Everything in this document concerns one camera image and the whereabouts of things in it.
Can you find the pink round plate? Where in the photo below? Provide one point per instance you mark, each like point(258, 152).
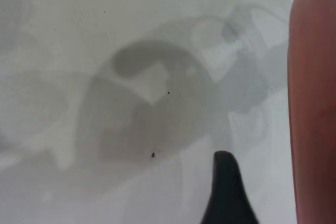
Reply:
point(315, 103)

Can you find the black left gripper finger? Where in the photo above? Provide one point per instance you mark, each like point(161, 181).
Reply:
point(225, 195)

